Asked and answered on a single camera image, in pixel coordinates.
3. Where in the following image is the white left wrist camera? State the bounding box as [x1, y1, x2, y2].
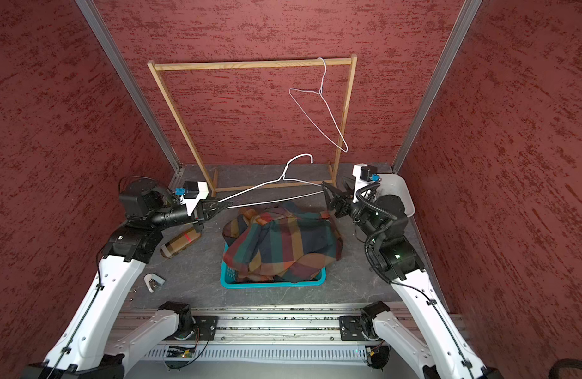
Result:
[174, 181, 210, 216]

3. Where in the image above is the teal plastic basket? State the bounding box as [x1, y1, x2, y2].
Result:
[220, 254, 335, 290]

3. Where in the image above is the aluminium corner post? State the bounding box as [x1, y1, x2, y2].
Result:
[75, 0, 184, 174]
[391, 0, 482, 174]

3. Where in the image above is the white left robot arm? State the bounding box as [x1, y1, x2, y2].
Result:
[21, 175, 232, 378]

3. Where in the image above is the white plastic bin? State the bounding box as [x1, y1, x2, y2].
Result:
[376, 174, 415, 217]

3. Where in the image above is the small white triangular bracket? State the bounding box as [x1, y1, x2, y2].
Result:
[143, 273, 166, 293]

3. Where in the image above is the aluminium corner post left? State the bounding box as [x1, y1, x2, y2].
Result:
[75, 0, 184, 174]

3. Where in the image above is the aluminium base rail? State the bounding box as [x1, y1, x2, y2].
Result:
[65, 302, 486, 379]

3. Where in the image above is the wooden clothes rack frame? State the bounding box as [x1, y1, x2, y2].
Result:
[147, 54, 358, 195]

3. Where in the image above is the aluminium corner post right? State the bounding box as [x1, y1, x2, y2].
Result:
[391, 0, 482, 174]

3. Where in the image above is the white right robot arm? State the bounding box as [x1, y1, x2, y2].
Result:
[322, 179, 502, 378]

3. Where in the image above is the brown cardboard tube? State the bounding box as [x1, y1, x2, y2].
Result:
[160, 227, 202, 259]

